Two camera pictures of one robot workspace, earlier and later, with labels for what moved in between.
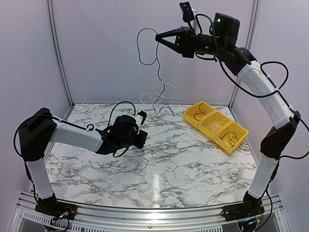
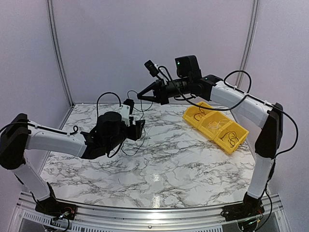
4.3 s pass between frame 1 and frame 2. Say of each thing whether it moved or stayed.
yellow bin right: stayed
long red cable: stayed
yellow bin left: stayed
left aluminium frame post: stayed
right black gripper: moved
